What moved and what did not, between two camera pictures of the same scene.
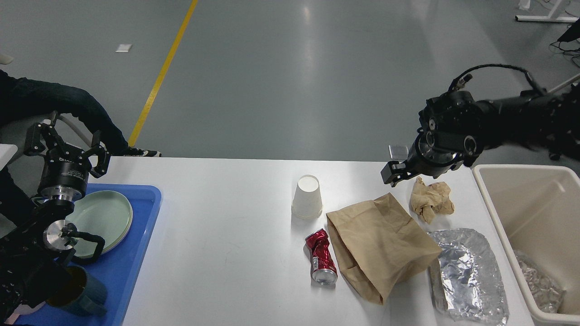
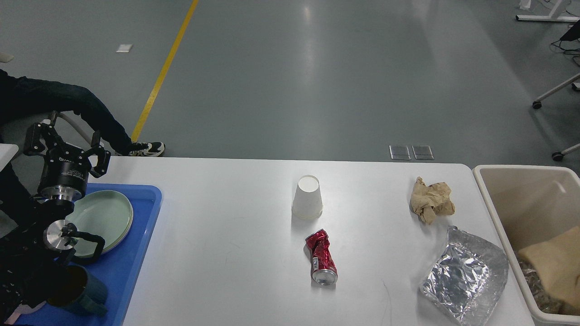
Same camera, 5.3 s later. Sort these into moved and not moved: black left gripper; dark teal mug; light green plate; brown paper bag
Moved: brown paper bag
Not moved: dark teal mug; black left gripper; light green plate
